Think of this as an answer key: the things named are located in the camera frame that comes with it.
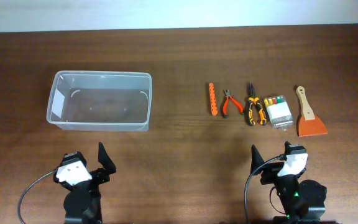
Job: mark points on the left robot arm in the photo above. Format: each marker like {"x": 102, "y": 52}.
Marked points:
{"x": 83, "y": 202}

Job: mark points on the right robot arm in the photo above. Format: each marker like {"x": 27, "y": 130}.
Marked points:
{"x": 302, "y": 202}

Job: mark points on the clear screwdriver bit case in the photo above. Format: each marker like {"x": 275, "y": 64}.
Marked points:
{"x": 279, "y": 114}

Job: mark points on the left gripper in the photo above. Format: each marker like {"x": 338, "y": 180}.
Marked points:
{"x": 97, "y": 175}

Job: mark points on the orange perforated strip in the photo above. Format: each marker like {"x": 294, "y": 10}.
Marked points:
{"x": 212, "y": 98}

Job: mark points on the orange black long-nose pliers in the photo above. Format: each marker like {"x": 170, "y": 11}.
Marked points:
{"x": 254, "y": 102}

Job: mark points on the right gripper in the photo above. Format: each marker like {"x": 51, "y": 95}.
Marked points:
{"x": 268, "y": 173}

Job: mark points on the clear plastic container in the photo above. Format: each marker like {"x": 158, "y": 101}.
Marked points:
{"x": 100, "y": 101}

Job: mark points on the small red-handled pliers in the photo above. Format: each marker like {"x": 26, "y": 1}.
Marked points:
{"x": 229, "y": 98}

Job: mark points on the wooden-handled orange scraper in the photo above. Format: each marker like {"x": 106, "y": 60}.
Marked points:
{"x": 309, "y": 124}

